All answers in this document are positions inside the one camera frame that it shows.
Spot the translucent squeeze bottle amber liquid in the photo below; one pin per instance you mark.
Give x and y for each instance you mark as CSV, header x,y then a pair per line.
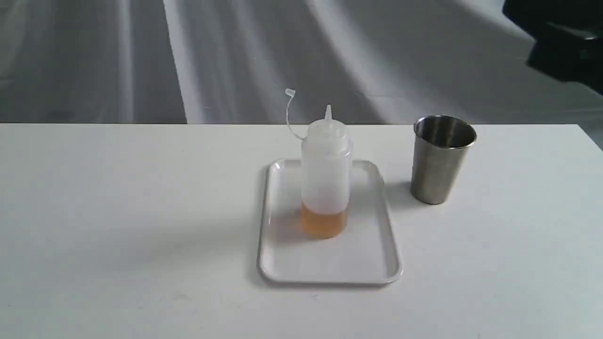
x,y
326,156

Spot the stainless steel cup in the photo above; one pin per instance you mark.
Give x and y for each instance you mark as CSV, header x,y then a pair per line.
x,y
440,145

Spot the white rectangular plastic tray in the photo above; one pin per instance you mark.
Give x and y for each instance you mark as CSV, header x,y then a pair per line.
x,y
366,254

